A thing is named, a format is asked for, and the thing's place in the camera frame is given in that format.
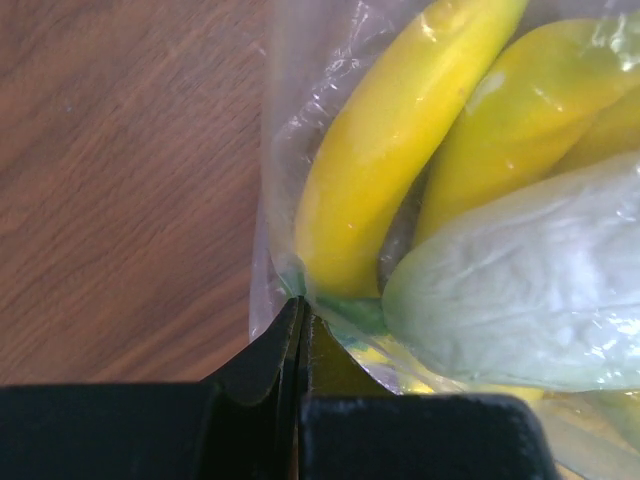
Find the small yellow banana bunch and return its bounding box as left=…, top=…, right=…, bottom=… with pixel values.
left=413, top=13, right=639, bottom=244

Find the yellow fake banana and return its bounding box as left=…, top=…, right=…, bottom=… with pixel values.
left=294, top=1, right=527, bottom=297

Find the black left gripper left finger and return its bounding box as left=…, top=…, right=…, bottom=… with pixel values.
left=1, top=298, right=304, bottom=479

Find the pale white-green fake vegetable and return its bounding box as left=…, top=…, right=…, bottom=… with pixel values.
left=382, top=153, right=639, bottom=391

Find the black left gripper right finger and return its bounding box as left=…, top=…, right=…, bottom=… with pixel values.
left=298, top=316, right=560, bottom=479

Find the clear zip top bag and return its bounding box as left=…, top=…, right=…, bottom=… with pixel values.
left=249, top=1, right=639, bottom=479

